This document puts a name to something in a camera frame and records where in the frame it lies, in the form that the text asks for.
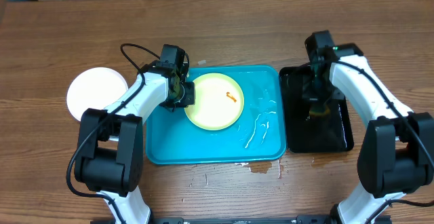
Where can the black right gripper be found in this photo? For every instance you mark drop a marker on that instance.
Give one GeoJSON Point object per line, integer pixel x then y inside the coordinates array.
{"type": "Point", "coordinates": [314, 100]}

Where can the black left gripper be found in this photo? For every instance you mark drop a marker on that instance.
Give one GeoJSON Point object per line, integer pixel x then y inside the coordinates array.
{"type": "Point", "coordinates": [190, 100]}

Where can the green and yellow sponge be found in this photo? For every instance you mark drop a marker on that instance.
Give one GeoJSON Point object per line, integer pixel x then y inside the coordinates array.
{"type": "Point", "coordinates": [319, 110]}

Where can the yellow-green plate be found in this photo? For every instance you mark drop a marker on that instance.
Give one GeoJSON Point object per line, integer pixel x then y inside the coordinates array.
{"type": "Point", "coordinates": [219, 102]}

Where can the white plate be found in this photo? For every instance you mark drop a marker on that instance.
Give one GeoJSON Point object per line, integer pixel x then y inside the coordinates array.
{"type": "Point", "coordinates": [94, 88]}

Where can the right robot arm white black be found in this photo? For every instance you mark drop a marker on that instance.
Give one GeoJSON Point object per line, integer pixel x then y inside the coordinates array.
{"type": "Point", "coordinates": [396, 156]}

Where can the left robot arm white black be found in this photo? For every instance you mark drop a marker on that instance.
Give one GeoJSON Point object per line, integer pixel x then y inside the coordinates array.
{"type": "Point", "coordinates": [108, 161]}

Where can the black plastic tray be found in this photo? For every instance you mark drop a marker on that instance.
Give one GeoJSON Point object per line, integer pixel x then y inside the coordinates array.
{"type": "Point", "coordinates": [306, 132]}

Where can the blue plastic tray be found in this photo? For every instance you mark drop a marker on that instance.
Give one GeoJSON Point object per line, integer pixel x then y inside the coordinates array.
{"type": "Point", "coordinates": [258, 135]}

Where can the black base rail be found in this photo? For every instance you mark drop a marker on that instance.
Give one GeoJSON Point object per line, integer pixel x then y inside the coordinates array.
{"type": "Point", "coordinates": [301, 219]}

